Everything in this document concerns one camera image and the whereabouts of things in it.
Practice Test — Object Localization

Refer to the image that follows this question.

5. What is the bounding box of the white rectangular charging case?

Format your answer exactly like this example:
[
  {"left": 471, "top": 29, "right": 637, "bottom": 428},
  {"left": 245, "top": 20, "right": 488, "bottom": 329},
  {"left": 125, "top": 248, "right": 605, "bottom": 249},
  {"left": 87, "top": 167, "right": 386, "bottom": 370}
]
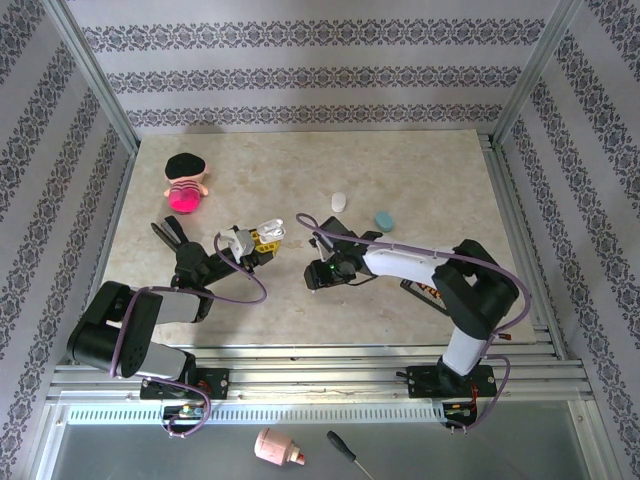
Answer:
[{"left": 257, "top": 216, "right": 287, "bottom": 240}]

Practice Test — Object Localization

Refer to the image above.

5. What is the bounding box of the black handled screwdriver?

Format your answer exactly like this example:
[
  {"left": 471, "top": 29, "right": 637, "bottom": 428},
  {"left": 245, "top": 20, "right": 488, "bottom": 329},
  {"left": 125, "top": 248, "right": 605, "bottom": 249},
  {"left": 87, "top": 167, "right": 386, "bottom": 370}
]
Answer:
[{"left": 325, "top": 429, "right": 374, "bottom": 480}]

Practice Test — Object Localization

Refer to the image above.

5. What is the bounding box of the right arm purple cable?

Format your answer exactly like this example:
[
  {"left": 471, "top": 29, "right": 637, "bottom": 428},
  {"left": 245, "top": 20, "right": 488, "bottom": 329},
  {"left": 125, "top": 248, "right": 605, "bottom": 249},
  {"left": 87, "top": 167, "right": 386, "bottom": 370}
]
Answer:
[{"left": 295, "top": 212, "right": 534, "bottom": 436}]

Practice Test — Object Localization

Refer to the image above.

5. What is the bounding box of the pink toy bottle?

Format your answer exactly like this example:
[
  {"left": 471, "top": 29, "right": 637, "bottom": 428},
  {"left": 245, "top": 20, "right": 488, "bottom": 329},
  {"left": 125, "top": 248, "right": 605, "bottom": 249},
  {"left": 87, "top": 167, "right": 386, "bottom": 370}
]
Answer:
[{"left": 253, "top": 427, "right": 307, "bottom": 467}]

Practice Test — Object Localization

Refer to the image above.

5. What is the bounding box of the aluminium side rail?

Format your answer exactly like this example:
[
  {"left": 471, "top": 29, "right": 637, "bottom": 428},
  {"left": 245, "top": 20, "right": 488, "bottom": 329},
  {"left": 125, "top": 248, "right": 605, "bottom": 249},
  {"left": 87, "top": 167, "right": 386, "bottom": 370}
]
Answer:
[
  {"left": 477, "top": 130, "right": 569, "bottom": 361},
  {"left": 69, "top": 142, "right": 140, "bottom": 364}
]

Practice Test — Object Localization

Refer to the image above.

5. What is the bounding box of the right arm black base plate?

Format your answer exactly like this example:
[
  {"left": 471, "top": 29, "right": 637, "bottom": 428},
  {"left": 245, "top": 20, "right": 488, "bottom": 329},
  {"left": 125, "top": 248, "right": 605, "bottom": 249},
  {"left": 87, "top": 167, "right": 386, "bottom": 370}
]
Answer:
[{"left": 405, "top": 363, "right": 499, "bottom": 400}]

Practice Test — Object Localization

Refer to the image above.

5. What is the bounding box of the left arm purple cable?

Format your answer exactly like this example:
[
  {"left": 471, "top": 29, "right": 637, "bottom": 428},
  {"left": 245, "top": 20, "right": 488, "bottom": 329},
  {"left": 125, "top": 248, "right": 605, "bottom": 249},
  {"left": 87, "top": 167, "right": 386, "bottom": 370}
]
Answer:
[{"left": 108, "top": 228, "right": 269, "bottom": 440}]

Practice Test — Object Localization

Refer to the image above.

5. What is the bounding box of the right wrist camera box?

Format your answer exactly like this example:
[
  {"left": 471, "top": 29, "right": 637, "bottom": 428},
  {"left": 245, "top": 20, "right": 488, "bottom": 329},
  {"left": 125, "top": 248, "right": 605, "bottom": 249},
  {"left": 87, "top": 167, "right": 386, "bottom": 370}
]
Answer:
[{"left": 308, "top": 234, "right": 335, "bottom": 262}]

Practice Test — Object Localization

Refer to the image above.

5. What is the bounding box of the black battery tester board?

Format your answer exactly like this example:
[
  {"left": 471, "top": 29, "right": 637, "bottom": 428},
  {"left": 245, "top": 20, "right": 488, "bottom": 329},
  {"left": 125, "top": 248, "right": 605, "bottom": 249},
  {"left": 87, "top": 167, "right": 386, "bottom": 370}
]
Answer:
[{"left": 399, "top": 278, "right": 447, "bottom": 312}]

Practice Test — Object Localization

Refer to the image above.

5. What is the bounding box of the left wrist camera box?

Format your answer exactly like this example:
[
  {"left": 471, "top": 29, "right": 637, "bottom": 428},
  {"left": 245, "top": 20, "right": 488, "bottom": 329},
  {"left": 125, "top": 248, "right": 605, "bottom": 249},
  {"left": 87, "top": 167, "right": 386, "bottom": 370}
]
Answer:
[{"left": 227, "top": 226, "right": 257, "bottom": 257}]

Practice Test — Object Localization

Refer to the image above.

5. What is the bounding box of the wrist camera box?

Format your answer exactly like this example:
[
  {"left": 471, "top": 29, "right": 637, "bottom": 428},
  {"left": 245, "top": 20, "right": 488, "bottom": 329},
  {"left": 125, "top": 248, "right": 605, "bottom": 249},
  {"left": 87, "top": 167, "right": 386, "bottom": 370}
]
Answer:
[
  {"left": 227, "top": 226, "right": 257, "bottom": 257},
  {"left": 308, "top": 234, "right": 335, "bottom": 262}
]

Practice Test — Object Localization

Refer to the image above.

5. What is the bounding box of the aluminium front rail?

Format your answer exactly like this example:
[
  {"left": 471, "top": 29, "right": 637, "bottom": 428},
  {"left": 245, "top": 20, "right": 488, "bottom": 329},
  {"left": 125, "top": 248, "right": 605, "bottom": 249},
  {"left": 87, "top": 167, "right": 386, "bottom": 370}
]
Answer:
[{"left": 47, "top": 344, "right": 596, "bottom": 404}]

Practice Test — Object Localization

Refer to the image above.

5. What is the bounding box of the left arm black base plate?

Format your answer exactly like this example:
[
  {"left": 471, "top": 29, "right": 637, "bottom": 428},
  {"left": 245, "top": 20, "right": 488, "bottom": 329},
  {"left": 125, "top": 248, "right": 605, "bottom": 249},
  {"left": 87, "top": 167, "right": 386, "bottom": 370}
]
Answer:
[{"left": 139, "top": 367, "right": 231, "bottom": 400}]

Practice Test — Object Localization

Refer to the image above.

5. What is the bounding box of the white slotted cable duct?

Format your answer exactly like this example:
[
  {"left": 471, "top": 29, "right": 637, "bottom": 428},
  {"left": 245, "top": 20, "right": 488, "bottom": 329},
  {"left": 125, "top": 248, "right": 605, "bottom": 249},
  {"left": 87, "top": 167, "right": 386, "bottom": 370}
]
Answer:
[{"left": 64, "top": 403, "right": 447, "bottom": 425}]

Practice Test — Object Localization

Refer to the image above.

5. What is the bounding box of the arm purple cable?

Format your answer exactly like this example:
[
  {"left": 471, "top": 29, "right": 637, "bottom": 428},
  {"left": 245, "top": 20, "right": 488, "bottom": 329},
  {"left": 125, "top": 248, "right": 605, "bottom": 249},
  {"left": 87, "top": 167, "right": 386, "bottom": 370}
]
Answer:
[
  {"left": 295, "top": 212, "right": 534, "bottom": 436},
  {"left": 108, "top": 228, "right": 269, "bottom": 440}
]

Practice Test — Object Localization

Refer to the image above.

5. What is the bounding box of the plush doll pink dress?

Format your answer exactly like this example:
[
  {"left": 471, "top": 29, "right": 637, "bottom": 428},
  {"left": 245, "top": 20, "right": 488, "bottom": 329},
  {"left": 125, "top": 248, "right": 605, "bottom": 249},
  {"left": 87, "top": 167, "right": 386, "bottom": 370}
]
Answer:
[{"left": 163, "top": 152, "right": 212, "bottom": 214}]

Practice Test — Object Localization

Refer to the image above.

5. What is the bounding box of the aluminium frame post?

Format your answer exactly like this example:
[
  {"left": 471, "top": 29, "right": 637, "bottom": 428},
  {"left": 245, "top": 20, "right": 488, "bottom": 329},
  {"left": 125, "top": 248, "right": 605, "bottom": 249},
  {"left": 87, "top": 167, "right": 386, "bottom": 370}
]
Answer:
[
  {"left": 490, "top": 0, "right": 586, "bottom": 147},
  {"left": 42, "top": 0, "right": 140, "bottom": 154}
]

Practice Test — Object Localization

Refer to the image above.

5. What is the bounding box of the grey metal base plate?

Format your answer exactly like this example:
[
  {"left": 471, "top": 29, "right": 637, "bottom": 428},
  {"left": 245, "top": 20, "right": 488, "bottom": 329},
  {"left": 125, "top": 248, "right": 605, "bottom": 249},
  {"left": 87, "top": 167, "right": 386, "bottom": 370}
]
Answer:
[{"left": 49, "top": 423, "right": 601, "bottom": 480}]

